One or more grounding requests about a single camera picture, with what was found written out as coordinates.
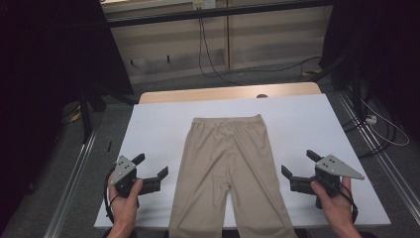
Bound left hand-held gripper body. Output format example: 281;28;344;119
109;155;162;199

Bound black curtain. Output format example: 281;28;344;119
0;0;135;232
320;0;420;133

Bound person's right hand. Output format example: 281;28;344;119
310;177;360;230

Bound black hanging cable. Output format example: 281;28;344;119
197;8;242;86
199;16;323;83

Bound aluminium floor rail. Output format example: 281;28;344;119
336;90;420;216
43;130;98;238

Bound black floor cables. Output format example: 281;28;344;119
341;92;397;160

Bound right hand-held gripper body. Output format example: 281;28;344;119
289;154;366;210

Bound beige cabinet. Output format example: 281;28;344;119
100;0;333;85

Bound white floor cable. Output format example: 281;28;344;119
360;98;410;148

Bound hand-held gripper black cable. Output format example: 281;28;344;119
340;183;360;224
103;168;116;223

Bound left hand-held gripper black cable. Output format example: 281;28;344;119
103;168;116;223

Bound white wall socket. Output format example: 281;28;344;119
192;0;217;10

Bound person's left hand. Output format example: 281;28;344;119
107;167;145;230

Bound beige pants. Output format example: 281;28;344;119
167;113;298;238

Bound black horizontal bar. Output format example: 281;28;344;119
105;0;335;29

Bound white board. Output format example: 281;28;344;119
93;93;391;231

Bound right hand-held gripper black cable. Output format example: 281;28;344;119
340;183;360;224

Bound black stand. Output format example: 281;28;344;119
77;85;137;145
310;53;365;120

